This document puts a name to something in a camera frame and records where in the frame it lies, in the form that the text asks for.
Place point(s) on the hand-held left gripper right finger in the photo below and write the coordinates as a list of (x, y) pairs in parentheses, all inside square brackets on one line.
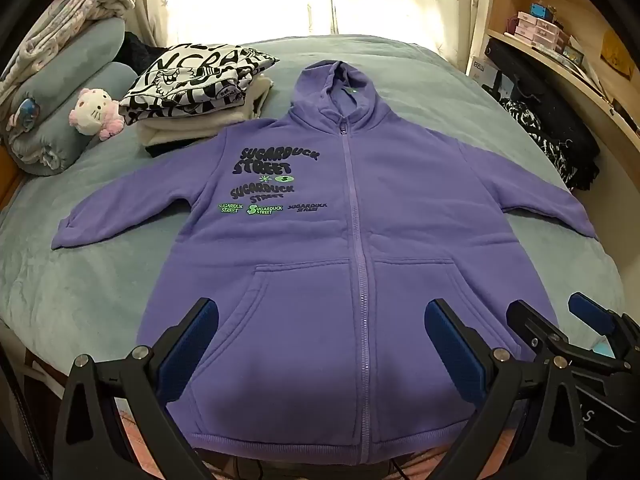
[(452, 350)]

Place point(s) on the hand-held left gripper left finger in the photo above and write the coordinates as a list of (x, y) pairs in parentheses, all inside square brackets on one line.
[(192, 345)]

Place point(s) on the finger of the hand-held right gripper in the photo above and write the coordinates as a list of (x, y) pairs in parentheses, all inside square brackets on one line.
[(592, 312), (530, 325)]

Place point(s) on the purple zip hoodie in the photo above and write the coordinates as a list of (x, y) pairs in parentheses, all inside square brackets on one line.
[(300, 260)]

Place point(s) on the person's pink pants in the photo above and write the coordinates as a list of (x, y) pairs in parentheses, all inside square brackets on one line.
[(131, 440)]

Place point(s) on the black knitted garment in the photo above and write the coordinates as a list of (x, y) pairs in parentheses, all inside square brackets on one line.
[(575, 130)]

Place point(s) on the black white-patterned garment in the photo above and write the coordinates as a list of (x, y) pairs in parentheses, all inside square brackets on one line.
[(535, 127)]

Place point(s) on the cream folded cloth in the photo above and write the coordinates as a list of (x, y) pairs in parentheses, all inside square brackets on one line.
[(190, 127)]

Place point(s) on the orange wooden headboard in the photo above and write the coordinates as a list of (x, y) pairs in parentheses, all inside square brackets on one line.
[(7, 180)]

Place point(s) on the grey-blue rolled quilt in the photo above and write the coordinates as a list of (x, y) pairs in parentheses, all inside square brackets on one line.
[(85, 45), (60, 135)]

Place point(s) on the grey-blue fleece bed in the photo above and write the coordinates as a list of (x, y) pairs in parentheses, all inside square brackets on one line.
[(425, 90)]

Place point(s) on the white and pink plush toy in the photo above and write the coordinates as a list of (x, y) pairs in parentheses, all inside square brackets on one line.
[(92, 107)]

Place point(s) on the yellow card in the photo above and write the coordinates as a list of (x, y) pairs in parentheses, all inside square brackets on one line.
[(617, 55)]

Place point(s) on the white cardboard box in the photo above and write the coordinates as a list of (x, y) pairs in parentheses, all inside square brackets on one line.
[(482, 67)]

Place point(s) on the black and white printed cloth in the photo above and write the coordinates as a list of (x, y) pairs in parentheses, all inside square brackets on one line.
[(190, 80)]

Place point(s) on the stack of pink boxes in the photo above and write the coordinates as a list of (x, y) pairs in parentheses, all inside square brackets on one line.
[(537, 30)]

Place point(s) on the white patterned curtain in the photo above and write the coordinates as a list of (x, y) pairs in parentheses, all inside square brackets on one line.
[(250, 0)]

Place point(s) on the white floral blanket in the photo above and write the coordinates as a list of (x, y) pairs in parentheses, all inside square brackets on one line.
[(75, 10)]

